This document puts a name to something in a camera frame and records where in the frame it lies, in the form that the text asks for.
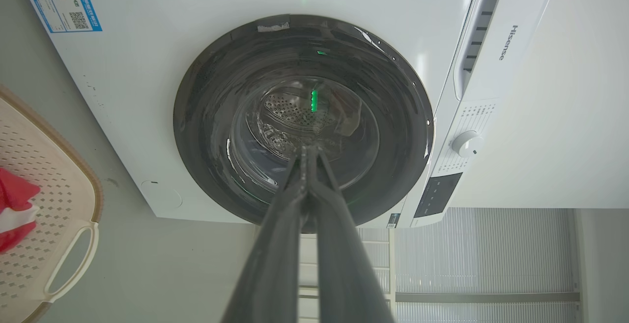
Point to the white Hisense washing machine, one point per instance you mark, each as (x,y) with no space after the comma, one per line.
(147,92)

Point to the white detergent drawer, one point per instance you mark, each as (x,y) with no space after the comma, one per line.
(491,33)

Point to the beige perforated laundry basket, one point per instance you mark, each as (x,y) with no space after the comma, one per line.
(44,215)

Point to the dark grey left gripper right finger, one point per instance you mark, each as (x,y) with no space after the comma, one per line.
(346,269)

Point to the blue energy label sticker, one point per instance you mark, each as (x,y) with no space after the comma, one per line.
(66,9)

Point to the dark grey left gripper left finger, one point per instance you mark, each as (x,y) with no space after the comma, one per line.
(268,264)

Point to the red and white garment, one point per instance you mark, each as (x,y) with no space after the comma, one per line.
(14,210)

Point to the white washing machine dial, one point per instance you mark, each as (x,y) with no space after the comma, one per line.
(466,143)

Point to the round dark washing machine door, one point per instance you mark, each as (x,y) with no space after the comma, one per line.
(304,116)

